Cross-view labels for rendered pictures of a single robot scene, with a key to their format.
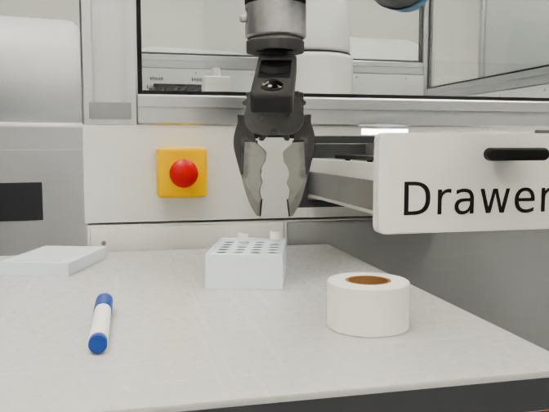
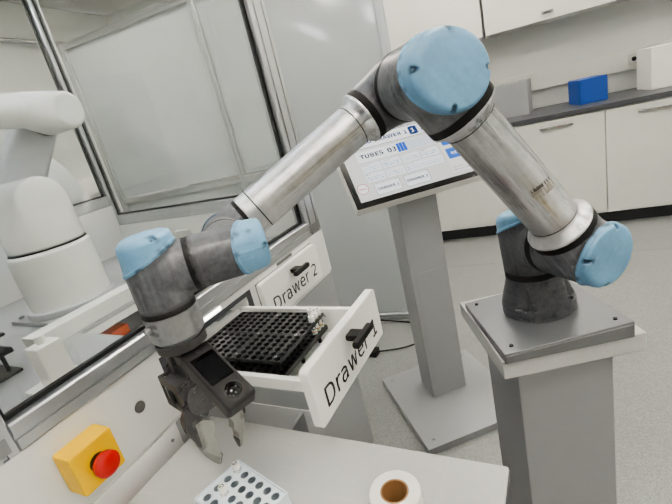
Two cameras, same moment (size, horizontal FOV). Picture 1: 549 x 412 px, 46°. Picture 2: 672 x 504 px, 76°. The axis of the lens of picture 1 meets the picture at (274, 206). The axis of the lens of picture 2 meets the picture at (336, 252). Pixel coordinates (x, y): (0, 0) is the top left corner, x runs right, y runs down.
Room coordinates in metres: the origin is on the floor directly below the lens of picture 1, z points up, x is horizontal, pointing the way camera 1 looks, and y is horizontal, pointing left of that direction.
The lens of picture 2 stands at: (0.24, 0.24, 1.29)
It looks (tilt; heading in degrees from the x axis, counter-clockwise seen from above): 18 degrees down; 313
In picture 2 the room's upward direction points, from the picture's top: 14 degrees counter-clockwise
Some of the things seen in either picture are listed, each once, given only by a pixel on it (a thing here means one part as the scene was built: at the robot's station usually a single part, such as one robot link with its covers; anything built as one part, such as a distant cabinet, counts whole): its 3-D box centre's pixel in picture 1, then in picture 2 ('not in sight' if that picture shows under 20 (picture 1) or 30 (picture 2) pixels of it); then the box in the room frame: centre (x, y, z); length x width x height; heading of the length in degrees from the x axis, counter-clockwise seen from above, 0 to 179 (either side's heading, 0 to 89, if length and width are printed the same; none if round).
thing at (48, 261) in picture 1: (55, 259); not in sight; (0.81, 0.28, 0.77); 0.13 x 0.09 x 0.02; 175
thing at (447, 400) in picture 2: not in sight; (432, 294); (1.05, -1.12, 0.51); 0.50 x 0.45 x 1.02; 143
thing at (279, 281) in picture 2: not in sight; (292, 279); (1.10, -0.49, 0.87); 0.29 x 0.02 x 0.11; 103
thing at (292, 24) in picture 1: (273, 24); (173, 324); (0.80, 0.00, 1.06); 0.08 x 0.08 x 0.05
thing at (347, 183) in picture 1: (414, 180); (259, 348); (0.93, -0.20, 0.86); 0.40 x 0.26 x 0.06; 13
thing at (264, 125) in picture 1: (275, 92); (191, 369); (0.81, 0.00, 0.98); 0.09 x 0.08 x 0.12; 177
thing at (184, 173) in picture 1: (183, 173); (104, 462); (0.91, 0.13, 0.88); 0.04 x 0.03 x 0.04; 103
